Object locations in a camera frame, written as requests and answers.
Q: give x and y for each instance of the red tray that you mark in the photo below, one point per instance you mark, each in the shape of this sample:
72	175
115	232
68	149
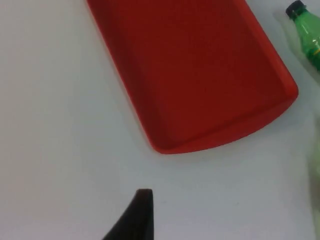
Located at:
190	75

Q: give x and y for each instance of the green plastic bottle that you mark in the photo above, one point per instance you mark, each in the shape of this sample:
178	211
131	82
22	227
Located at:
307	32

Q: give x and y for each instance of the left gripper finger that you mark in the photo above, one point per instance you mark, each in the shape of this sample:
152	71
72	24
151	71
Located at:
138	220

